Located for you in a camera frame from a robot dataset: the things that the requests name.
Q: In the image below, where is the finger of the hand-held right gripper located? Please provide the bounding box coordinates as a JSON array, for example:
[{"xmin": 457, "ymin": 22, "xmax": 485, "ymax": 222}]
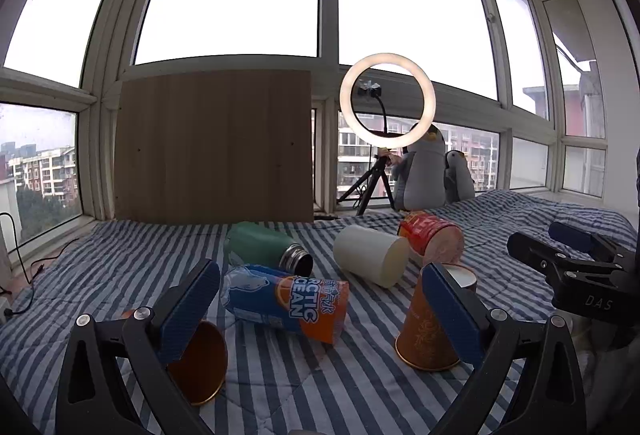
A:
[
  {"xmin": 548, "ymin": 221, "xmax": 638, "ymax": 268},
  {"xmin": 507, "ymin": 231, "xmax": 573, "ymax": 287}
]

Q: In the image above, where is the brown paper cup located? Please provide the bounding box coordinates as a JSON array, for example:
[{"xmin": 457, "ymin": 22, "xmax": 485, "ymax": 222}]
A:
[{"xmin": 122, "ymin": 307, "xmax": 230, "ymax": 407}]

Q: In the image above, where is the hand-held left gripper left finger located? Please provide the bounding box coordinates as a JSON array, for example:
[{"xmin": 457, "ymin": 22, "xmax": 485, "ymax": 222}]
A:
[{"xmin": 55, "ymin": 259, "xmax": 221, "ymax": 435}]

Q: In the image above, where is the black tripod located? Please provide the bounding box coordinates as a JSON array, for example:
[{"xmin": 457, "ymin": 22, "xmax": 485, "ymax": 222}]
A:
[{"xmin": 336, "ymin": 148, "xmax": 397, "ymax": 216}]

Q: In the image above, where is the green thermos bottle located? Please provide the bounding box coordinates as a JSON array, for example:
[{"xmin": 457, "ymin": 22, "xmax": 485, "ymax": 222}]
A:
[{"xmin": 224, "ymin": 221, "xmax": 315, "ymax": 277}]

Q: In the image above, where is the blue striped blanket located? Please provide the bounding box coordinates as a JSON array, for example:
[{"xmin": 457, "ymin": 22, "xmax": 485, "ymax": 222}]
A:
[{"xmin": 0, "ymin": 189, "xmax": 640, "ymax": 435}]

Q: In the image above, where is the large grey penguin plush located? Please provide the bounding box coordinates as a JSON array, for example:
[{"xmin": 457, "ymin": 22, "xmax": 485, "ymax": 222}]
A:
[{"xmin": 391, "ymin": 122, "xmax": 448, "ymax": 211}]

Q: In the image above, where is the red paper cup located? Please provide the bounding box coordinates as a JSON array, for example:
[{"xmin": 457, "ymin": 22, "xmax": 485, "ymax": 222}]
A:
[{"xmin": 397, "ymin": 210, "xmax": 466, "ymax": 266}]

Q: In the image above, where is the black phone holder gooseneck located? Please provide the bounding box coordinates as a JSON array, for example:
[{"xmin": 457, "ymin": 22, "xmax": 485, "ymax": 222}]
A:
[{"xmin": 357, "ymin": 78, "xmax": 397, "ymax": 137}]

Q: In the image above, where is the ring light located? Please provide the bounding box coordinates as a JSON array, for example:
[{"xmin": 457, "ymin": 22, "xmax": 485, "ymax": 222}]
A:
[{"xmin": 339, "ymin": 52, "xmax": 437, "ymax": 151}]

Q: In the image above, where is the orange patterned paper cup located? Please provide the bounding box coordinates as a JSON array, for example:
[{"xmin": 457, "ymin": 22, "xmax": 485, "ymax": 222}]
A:
[{"xmin": 394, "ymin": 262, "xmax": 479, "ymax": 372}]

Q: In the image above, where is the black cable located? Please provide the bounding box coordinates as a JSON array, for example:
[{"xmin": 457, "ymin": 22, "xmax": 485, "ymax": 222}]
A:
[{"xmin": 0, "ymin": 212, "xmax": 47, "ymax": 317}]

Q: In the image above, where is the blue and orange cup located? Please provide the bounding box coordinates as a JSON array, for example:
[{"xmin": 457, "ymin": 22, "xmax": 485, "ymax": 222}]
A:
[{"xmin": 220, "ymin": 263, "xmax": 351, "ymax": 346}]

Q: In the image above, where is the small grey penguin plush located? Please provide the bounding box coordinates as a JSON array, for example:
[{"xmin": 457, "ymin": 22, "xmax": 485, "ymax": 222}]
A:
[{"xmin": 443, "ymin": 150, "xmax": 476, "ymax": 204}]

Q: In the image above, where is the wooden board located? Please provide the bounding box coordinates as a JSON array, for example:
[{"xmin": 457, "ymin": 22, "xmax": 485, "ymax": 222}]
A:
[{"xmin": 114, "ymin": 69, "xmax": 315, "ymax": 223}]

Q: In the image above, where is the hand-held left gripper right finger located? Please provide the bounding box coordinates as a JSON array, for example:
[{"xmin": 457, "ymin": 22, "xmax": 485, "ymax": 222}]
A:
[{"xmin": 420, "ymin": 262, "xmax": 587, "ymax": 435}]

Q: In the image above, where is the white cup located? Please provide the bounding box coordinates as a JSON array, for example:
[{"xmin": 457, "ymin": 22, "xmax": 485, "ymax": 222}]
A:
[{"xmin": 332, "ymin": 224, "xmax": 410, "ymax": 289}]

